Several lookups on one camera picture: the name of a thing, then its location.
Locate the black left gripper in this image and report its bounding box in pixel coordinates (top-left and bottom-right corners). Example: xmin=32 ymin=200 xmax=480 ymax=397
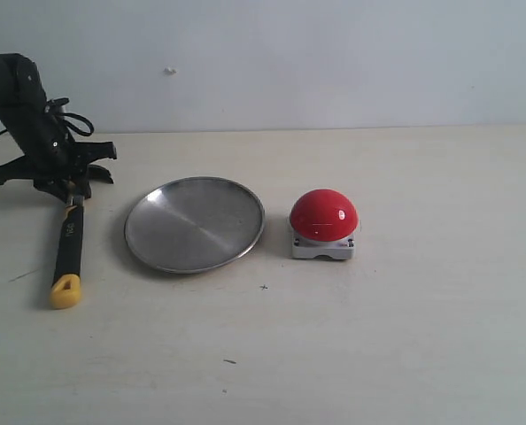
xmin=0 ymin=142 xmax=117 ymax=202

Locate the round silver metal plate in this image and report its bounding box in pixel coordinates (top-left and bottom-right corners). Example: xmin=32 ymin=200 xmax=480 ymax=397
xmin=124 ymin=176 xmax=266 ymax=274

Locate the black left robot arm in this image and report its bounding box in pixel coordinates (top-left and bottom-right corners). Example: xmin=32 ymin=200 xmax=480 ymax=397
xmin=0 ymin=53 xmax=117 ymax=184

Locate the black yellow claw hammer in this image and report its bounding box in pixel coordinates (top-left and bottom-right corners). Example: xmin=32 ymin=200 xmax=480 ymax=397
xmin=49 ymin=182 xmax=85 ymax=310

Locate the red dome push button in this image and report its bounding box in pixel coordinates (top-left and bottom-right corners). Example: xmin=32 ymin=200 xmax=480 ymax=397
xmin=289 ymin=189 xmax=360 ymax=260

